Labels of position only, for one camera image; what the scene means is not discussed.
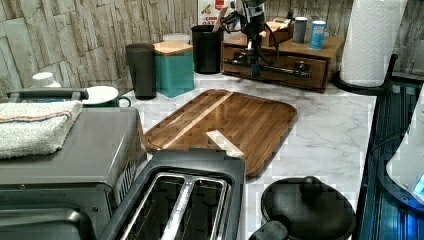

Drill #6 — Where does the blue labelled shaker can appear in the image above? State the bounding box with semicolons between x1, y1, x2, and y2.
309;20;326;50

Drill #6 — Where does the dark grey tall cup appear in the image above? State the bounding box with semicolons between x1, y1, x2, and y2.
125;43;156;100

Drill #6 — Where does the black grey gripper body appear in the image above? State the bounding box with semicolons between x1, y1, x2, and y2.
242;0;267;40

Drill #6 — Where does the white red cereal box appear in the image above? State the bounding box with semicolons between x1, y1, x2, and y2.
197;0;237;26

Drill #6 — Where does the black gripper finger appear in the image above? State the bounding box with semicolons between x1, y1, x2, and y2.
246;40;260;77

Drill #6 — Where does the wooden drawer with black handle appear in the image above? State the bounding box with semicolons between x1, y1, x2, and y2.
222;45;329;92

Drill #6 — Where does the teal canister with wooden lid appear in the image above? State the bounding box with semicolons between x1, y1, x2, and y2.
154;41;194;98

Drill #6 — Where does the wooden drawer cabinet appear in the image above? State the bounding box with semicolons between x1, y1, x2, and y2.
221;34;344;93

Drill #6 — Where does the wooden spatula in holder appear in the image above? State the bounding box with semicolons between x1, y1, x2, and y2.
212;6;228;33

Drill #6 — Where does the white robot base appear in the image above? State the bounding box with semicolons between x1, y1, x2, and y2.
386;92;424;204

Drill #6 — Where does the white paper towel roll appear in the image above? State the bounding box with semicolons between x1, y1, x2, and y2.
340;0;408;87

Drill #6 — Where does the clear container white lid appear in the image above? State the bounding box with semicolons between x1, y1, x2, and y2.
163;33;191;44

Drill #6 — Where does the white folded towel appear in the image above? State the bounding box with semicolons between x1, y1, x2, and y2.
0;101;83;159

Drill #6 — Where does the black pan handle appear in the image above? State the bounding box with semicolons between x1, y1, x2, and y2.
6;87;89;103

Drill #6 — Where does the black pot lid with knob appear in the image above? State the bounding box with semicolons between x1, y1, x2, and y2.
259;176;356;240

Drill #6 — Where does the grey shaker can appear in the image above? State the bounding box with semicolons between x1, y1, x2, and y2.
292;17;308;44

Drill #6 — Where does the white bottle cap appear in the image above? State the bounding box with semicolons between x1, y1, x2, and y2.
32;72;61;88

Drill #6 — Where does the small wooden box organizer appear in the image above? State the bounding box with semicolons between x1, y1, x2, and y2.
261;18;294;47

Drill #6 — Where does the black utensil holder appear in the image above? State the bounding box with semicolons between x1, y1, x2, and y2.
191;25;224;74

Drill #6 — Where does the black two-slot toaster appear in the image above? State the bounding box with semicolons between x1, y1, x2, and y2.
99;149;245;240

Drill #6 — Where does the wooden cutting board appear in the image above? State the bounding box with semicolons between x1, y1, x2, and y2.
144;89;297;178

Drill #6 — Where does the black paper towel holder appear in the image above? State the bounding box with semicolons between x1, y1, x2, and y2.
333;53;399;97

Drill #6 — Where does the grey toaster oven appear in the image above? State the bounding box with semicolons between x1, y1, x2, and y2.
0;107;146;240

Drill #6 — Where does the green mug with white lid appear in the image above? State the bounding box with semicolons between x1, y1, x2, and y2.
82;86;131;107

